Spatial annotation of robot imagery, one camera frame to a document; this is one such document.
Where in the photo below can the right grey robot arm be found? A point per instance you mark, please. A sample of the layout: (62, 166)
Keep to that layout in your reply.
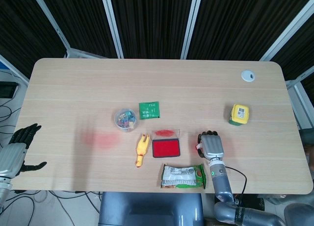
(222, 184)

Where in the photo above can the green silver snack packet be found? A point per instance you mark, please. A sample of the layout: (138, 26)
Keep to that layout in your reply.
(182, 177)

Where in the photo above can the green tea sachet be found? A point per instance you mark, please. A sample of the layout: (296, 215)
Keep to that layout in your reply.
(149, 110)

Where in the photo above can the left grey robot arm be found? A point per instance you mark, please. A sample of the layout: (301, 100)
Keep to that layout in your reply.
(3, 189)

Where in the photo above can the green tub with yellow lid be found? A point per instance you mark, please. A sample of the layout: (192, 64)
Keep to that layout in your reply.
(239, 114)

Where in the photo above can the clear jar of binder clips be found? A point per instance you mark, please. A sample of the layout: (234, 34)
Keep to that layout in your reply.
(125, 119)

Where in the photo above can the blue-grey robot torso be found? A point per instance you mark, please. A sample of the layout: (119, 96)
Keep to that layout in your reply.
(149, 208)

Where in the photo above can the red ink pad case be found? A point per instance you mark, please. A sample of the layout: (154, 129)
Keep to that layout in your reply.
(166, 148)

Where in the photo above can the yellow rubber chicken toy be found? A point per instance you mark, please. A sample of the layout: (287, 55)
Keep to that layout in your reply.
(142, 147)

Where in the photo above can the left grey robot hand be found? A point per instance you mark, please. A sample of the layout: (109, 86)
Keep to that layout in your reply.
(12, 155)

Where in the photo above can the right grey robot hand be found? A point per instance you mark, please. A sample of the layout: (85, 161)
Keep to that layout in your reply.
(212, 145)

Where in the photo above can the white partition post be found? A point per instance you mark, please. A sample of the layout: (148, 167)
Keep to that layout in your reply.
(192, 22)
(52, 22)
(111, 22)
(287, 27)

